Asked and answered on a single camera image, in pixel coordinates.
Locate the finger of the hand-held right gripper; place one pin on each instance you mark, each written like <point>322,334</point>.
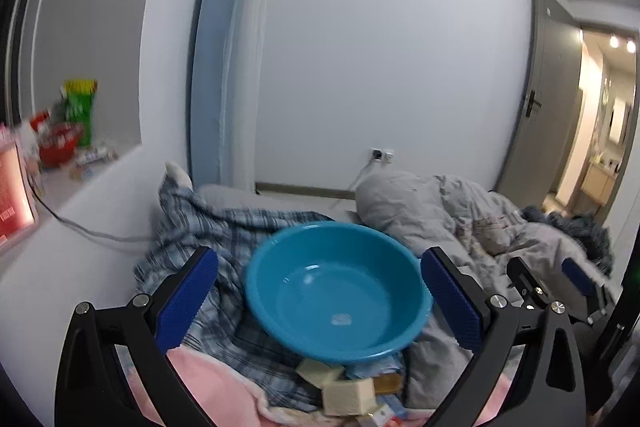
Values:
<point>577,277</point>
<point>520,274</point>

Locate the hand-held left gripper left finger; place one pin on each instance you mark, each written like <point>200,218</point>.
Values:
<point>187,302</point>

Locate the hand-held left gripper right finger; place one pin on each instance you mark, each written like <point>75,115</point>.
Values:
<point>452,302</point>

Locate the blue plastic basin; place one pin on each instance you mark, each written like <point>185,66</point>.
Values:
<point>340,287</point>

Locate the beige soap block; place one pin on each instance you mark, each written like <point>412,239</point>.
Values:
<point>350,397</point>
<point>320,372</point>

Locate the dark grey furry cushion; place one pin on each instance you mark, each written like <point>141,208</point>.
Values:
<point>575,222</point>

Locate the blue plaid shirt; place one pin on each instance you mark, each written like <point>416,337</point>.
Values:
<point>215,227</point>

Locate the pink fleece blanket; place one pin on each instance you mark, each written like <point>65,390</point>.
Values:
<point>210,387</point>

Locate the wooden hallway cabinet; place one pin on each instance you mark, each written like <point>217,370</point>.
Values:
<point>597,179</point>

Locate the grey duvet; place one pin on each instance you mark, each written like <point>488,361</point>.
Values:
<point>415,207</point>

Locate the amber plastic box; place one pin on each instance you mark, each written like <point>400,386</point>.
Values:
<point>387,384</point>

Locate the white cloth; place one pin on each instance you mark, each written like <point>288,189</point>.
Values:
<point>176,172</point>

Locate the light blue soap box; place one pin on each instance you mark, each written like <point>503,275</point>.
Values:
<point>381,418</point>

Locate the small white packets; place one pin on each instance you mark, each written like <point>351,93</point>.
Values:
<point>95,154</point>

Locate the red bowl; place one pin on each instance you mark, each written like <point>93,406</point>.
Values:
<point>60,147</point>

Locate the green snack packet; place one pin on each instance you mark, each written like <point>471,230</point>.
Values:
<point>80,112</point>

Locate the grey door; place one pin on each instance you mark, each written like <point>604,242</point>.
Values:
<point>545,57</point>

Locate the red snack packet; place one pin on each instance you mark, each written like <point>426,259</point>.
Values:
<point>41,122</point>

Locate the pale blue curtain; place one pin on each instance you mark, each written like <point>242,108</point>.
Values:
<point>220,57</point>

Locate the white wall socket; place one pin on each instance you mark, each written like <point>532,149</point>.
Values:
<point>381,155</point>

